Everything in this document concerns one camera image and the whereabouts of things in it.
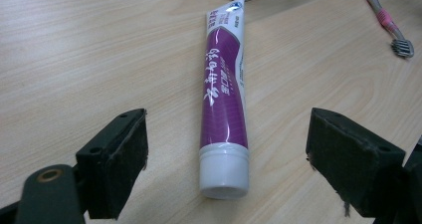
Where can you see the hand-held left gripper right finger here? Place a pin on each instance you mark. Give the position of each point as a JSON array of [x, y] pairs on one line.
[[351, 164]]

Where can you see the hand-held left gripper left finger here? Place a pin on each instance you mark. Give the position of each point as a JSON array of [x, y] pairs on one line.
[[112, 164]]

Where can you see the purple and white toothpaste tube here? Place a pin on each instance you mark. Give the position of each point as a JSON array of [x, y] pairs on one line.
[[222, 117]]

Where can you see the pink and grey toothbrush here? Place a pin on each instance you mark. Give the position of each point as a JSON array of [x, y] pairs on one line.
[[384, 16]]

